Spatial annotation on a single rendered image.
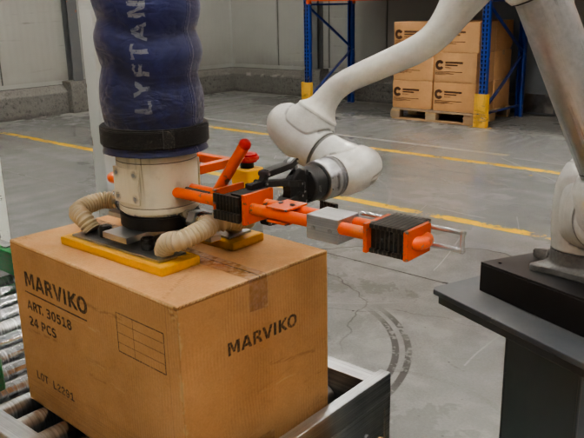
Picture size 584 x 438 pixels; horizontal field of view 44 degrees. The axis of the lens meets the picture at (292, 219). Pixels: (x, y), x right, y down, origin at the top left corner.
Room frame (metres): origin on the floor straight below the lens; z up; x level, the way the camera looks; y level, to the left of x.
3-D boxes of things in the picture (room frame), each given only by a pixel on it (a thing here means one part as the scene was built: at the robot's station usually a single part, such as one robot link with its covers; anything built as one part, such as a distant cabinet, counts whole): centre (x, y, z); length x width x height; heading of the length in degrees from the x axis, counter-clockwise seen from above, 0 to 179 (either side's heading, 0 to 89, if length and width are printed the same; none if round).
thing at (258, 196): (1.36, 0.09, 1.08); 0.10 x 0.08 x 0.06; 140
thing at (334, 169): (1.53, -0.07, 1.08); 0.09 x 0.06 x 0.09; 49
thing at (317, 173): (1.48, -0.02, 1.08); 0.09 x 0.07 x 0.08; 139
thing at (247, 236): (1.60, 0.22, 0.97); 0.34 x 0.10 x 0.05; 50
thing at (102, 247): (1.45, 0.35, 0.97); 0.34 x 0.10 x 0.05; 50
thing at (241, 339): (1.51, 0.28, 0.75); 0.60 x 0.40 x 0.40; 47
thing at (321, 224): (1.22, -0.07, 1.07); 0.07 x 0.07 x 0.04; 50
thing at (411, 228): (1.13, -0.17, 1.08); 0.08 x 0.07 x 0.05; 50
